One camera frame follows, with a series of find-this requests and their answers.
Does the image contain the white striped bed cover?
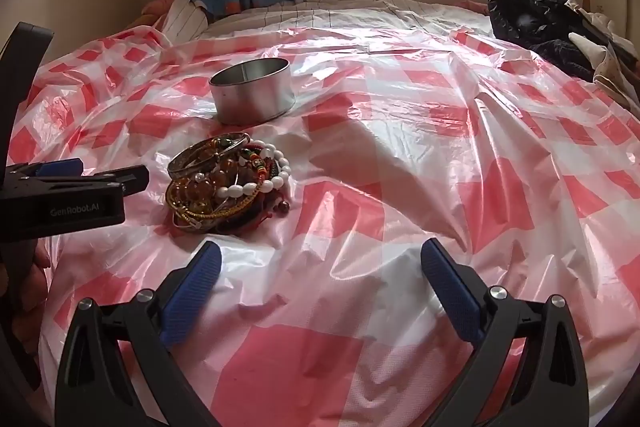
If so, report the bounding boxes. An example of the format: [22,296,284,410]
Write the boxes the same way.
[200,0,496,42]

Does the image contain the round metal tin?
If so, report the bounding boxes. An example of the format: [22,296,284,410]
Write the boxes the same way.
[209,58,292,126]

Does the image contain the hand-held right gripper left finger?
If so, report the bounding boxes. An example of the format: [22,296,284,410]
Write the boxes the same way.
[55,241,223,427]

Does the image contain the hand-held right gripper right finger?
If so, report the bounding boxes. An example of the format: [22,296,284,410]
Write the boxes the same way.
[420,237,589,427]

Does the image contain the person's left hand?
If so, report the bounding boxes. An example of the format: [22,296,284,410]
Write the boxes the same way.
[10,243,53,358]

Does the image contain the orange pillow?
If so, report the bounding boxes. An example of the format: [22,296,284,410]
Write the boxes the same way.
[125,0,182,32]

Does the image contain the white striped pillow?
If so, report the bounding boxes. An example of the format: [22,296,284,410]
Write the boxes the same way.
[161,0,213,44]

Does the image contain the red checked plastic sheet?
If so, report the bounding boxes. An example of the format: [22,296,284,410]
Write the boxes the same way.
[7,24,640,427]

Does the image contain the white crumpled cloth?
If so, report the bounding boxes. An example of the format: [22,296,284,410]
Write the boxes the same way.
[567,0,640,110]

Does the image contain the pile of dark clothes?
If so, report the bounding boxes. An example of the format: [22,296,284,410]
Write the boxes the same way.
[487,0,603,78]

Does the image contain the pile of mixed bracelets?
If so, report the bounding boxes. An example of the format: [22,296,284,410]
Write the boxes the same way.
[165,133,292,236]

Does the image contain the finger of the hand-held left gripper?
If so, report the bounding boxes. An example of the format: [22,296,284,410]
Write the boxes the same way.
[6,165,151,208]
[7,159,84,180]

